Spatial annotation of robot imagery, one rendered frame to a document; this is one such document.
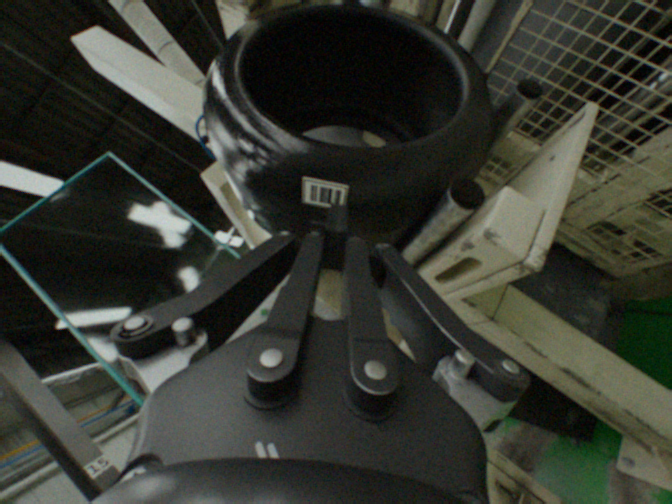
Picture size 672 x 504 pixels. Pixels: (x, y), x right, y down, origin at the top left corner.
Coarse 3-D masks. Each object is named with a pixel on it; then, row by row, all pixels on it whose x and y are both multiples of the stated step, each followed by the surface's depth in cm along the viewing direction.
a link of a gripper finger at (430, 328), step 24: (384, 264) 13; (408, 264) 13; (384, 288) 13; (408, 288) 11; (432, 288) 11; (408, 312) 11; (432, 312) 9; (408, 336) 11; (432, 336) 9; (456, 336) 8; (480, 336) 8; (432, 360) 9; (480, 360) 7; (504, 360) 7; (504, 384) 7; (528, 384) 7
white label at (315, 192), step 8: (304, 184) 32; (312, 184) 32; (320, 184) 32; (328, 184) 32; (336, 184) 31; (304, 192) 33; (312, 192) 33; (320, 192) 33; (328, 192) 32; (336, 192) 32; (344, 192) 32; (304, 200) 34; (312, 200) 34; (320, 200) 34; (328, 200) 33; (336, 200) 33; (344, 200) 33
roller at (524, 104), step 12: (528, 84) 40; (516, 96) 40; (528, 96) 39; (540, 96) 40; (504, 108) 43; (516, 108) 42; (528, 108) 41; (504, 120) 44; (516, 120) 43; (504, 132) 46; (492, 144) 49
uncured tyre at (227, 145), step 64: (320, 0) 49; (256, 64) 55; (320, 64) 64; (384, 64) 63; (448, 64) 46; (256, 128) 34; (384, 128) 73; (448, 128) 36; (256, 192) 37; (384, 192) 34
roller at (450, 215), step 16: (448, 192) 31; (464, 192) 30; (480, 192) 30; (448, 208) 32; (464, 208) 30; (432, 224) 36; (448, 224) 34; (416, 240) 42; (432, 240) 39; (416, 256) 46
